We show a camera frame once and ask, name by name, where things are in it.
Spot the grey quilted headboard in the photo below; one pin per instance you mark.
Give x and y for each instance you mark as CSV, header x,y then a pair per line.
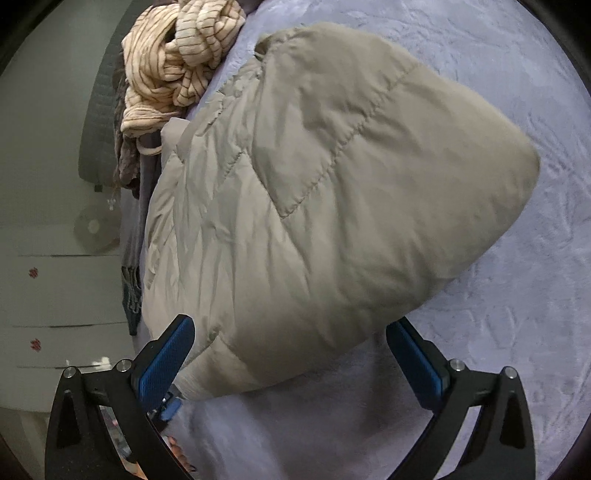
x,y
97,162

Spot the brown fuzzy garment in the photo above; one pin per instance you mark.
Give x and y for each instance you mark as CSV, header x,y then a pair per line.
x,y
127,170

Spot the cream striped knit garment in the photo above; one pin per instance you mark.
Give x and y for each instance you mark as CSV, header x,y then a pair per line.
x,y
170,55

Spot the person's left hand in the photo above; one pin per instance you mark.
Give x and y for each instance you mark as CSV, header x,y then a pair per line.
x,y
178,454

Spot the beige quilted down coat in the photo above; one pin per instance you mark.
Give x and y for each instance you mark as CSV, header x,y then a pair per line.
x,y
332,186

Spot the dark green garment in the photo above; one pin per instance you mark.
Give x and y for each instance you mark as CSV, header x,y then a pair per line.
x,y
131,297

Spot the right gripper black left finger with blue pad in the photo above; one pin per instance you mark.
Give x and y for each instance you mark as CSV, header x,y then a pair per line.
x,y
78,445

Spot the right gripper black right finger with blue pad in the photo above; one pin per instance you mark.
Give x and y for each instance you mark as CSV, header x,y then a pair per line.
x,y
501,445

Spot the white wardrobe with drawers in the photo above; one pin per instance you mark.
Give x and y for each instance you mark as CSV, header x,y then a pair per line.
x,y
60,307

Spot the white round fan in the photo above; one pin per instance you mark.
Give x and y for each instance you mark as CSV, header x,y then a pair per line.
x,y
97,228

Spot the lavender plush bed blanket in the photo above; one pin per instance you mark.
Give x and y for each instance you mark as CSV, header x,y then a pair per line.
x,y
524,303

